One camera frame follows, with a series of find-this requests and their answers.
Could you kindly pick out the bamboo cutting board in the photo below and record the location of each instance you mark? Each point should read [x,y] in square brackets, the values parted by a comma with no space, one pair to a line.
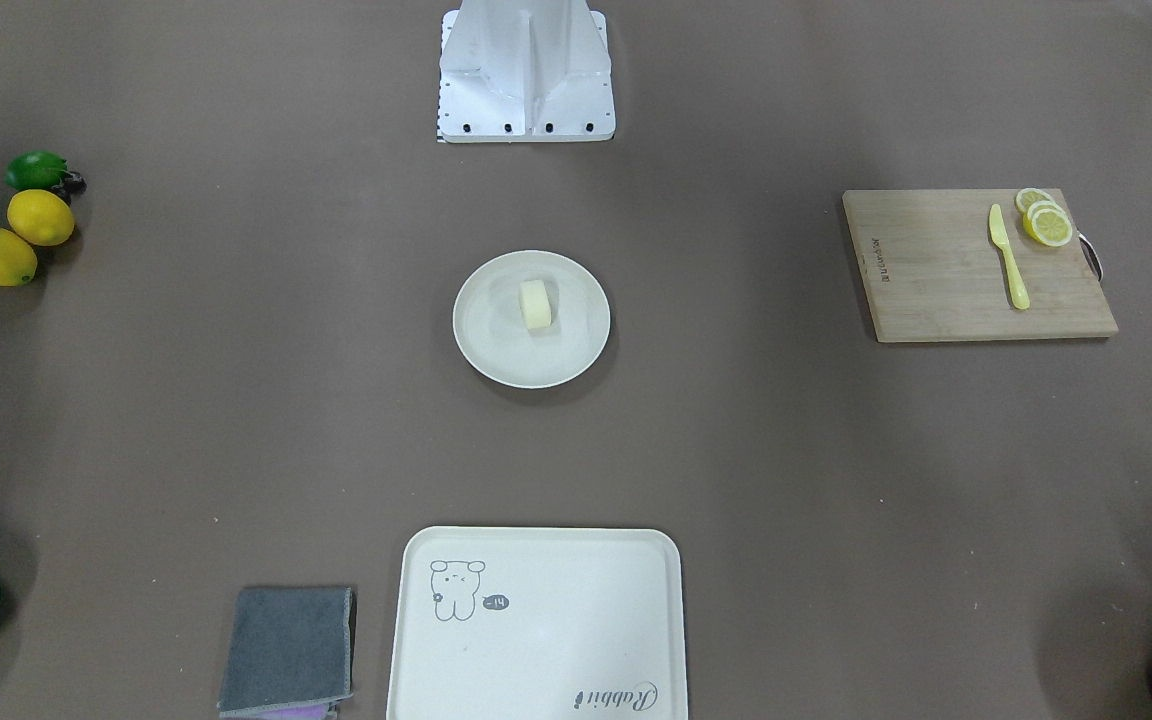
[931,274]

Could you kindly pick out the yellow plastic knife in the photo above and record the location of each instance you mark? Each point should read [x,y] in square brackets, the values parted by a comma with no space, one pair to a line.
[999,236]

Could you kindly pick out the green lime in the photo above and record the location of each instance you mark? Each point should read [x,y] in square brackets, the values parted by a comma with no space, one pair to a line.
[36,170]

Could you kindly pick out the white steamed bun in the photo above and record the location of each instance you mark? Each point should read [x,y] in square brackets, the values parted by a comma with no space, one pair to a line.
[535,305]

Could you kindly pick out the cream rabbit tray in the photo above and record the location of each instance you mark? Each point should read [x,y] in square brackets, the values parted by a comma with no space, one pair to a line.
[539,623]

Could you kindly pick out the cream round plate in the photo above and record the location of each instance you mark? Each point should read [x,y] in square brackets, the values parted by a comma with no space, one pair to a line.
[489,324]

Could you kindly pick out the dark cherries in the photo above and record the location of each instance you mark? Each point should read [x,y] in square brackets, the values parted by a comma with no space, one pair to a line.
[71,183]

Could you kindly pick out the folded grey cloth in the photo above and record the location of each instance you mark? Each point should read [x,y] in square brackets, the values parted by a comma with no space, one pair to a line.
[290,653]

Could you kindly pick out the lemon slices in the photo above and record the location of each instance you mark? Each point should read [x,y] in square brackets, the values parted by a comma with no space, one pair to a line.
[1043,218]

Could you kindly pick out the yellow lemon near lime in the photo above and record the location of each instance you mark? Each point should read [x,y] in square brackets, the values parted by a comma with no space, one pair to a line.
[40,218]

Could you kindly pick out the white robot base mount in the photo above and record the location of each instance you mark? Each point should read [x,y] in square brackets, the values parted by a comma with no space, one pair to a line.
[525,72]

